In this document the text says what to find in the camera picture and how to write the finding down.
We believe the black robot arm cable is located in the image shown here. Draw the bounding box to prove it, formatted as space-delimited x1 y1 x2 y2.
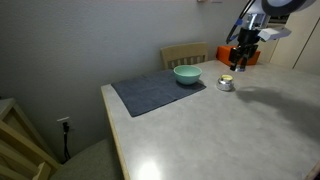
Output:
225 0 257 45

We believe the small glass candle jar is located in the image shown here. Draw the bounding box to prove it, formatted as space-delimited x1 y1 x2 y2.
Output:
216 74 235 92

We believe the black plug and cord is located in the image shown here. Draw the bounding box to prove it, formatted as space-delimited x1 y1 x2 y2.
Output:
61 121 73 162

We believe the dark grey cloth placemat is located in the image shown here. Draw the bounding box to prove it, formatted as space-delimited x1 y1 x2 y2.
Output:
110 69 207 118

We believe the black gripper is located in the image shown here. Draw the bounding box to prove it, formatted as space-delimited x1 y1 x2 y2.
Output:
228 27 262 72

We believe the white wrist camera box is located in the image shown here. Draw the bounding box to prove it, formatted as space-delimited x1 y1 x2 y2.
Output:
258 27 293 43

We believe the orange cardboard box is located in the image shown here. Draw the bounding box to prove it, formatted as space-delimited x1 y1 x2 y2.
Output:
215 45 262 67

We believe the white wall outlet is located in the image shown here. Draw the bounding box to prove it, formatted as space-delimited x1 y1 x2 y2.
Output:
56 116 73 130

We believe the light wooden slat-back chair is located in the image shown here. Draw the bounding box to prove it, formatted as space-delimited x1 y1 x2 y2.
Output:
0 97 125 180
160 41 210 70

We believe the mint green bowl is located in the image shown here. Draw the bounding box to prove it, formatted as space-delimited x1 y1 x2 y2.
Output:
173 64 203 86

